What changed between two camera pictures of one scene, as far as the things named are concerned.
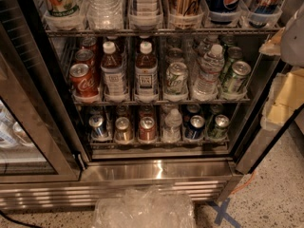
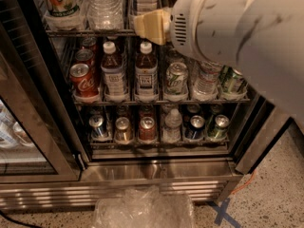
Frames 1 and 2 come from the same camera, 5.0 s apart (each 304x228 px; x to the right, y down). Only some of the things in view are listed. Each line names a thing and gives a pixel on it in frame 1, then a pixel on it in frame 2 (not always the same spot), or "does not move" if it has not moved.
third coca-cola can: (89, 43) does not move
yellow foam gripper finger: (274, 46) -> (153, 26)
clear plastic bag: (145, 207) does not move
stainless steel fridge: (116, 87) does not move
